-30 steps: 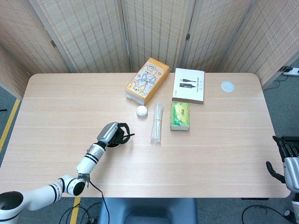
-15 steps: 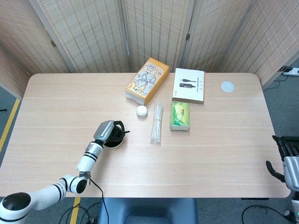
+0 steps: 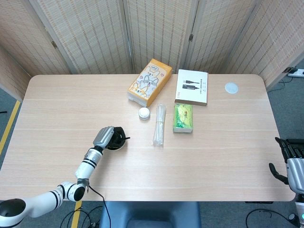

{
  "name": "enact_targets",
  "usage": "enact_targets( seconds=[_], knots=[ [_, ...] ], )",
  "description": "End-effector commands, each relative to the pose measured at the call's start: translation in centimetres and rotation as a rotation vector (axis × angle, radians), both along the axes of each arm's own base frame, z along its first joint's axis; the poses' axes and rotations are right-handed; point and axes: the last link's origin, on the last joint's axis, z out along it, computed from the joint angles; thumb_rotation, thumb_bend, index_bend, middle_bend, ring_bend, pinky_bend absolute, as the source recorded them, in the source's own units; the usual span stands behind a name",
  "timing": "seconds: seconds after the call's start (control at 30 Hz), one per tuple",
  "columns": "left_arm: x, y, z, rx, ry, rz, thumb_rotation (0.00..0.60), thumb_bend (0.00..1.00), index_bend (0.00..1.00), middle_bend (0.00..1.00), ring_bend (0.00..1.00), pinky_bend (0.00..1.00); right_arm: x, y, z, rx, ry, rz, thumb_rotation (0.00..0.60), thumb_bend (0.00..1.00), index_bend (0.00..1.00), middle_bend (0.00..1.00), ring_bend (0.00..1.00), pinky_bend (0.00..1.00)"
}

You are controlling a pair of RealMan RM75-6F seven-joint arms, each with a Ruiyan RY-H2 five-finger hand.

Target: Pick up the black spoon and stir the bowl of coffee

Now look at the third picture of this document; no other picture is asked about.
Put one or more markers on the orange corgi print tissue pack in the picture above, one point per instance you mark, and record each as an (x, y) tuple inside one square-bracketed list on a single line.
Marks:
[(148, 82)]

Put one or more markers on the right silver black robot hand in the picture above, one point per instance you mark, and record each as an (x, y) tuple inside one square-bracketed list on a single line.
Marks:
[(295, 173)]

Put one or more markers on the green tissue pack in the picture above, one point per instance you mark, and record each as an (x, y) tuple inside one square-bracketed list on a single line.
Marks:
[(183, 117)]

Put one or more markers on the clear wrapped straw bundle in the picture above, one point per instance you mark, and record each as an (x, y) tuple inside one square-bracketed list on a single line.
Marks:
[(159, 126)]

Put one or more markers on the black desk control panel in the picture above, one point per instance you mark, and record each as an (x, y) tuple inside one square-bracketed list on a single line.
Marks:
[(259, 202)]

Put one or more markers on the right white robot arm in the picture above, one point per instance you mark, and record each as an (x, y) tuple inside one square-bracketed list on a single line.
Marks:
[(299, 209)]

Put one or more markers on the white power strip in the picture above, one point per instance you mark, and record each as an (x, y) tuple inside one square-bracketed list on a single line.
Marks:
[(298, 72)]

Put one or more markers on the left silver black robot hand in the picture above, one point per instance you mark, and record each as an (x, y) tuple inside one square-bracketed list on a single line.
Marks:
[(103, 137)]

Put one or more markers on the small black spoon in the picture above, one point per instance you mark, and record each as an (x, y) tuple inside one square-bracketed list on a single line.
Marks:
[(127, 137)]

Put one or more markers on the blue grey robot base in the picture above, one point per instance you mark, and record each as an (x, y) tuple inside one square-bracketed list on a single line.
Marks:
[(149, 213)]

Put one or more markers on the grey round desk grommet cap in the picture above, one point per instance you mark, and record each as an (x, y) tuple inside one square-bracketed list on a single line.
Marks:
[(231, 88)]

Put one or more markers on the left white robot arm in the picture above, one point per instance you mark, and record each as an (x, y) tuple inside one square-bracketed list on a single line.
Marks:
[(88, 164)]

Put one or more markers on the small white round jar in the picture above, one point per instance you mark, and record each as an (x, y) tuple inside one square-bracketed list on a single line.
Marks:
[(144, 112)]

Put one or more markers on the bamboo folding screen panel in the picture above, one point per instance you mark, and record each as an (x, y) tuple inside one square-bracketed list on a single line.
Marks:
[(278, 35), (9, 76), (90, 35), (221, 35), (159, 31), (28, 35)]

